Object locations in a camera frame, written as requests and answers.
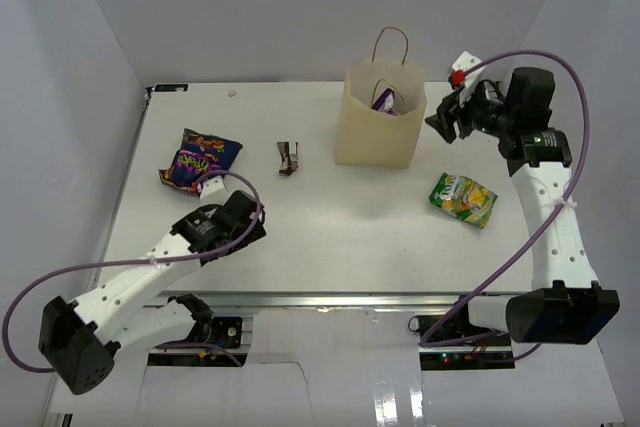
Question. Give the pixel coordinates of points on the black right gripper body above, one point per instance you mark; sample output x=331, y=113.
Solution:
x=479, y=113

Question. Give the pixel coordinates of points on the purple snack pouch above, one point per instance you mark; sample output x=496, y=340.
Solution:
x=385, y=102

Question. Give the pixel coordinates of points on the brown chocolate bar wrapper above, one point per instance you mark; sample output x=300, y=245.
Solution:
x=288, y=151

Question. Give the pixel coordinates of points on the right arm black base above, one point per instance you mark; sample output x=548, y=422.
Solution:
x=459, y=346

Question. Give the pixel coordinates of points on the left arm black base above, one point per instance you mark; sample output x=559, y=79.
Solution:
x=211, y=342

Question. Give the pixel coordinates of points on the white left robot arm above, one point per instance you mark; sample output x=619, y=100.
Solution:
x=81, y=339

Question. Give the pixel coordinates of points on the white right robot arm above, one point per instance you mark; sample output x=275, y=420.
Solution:
x=547, y=292

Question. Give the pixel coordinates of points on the green yellow Fox's candy bag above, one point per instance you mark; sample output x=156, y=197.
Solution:
x=464, y=199

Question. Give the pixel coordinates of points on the beige paper bag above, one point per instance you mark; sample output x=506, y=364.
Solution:
x=368, y=138

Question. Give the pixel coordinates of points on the dark blue Kroks chip bag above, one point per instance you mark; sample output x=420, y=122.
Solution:
x=198, y=155

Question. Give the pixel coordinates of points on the blue label left corner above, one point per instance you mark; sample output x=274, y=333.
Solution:
x=171, y=87

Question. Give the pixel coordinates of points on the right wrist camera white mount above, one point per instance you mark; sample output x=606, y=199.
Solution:
x=464, y=75

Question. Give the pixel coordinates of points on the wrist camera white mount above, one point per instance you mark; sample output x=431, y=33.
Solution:
x=211, y=191
x=464, y=75

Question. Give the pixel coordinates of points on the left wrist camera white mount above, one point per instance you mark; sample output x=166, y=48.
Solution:
x=211, y=191

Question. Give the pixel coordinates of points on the aluminium table front rail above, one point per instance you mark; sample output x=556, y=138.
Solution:
x=220, y=300

